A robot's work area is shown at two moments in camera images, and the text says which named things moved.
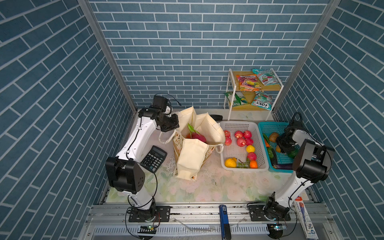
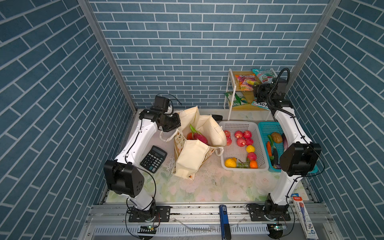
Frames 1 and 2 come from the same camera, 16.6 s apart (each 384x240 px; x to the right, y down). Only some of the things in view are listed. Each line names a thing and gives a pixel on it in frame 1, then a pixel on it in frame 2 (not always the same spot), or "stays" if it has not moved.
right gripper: x=279 y=140 → x=257 y=89
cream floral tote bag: x=193 y=142 stays
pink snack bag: x=249 y=82 stays
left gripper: x=175 y=123 stays
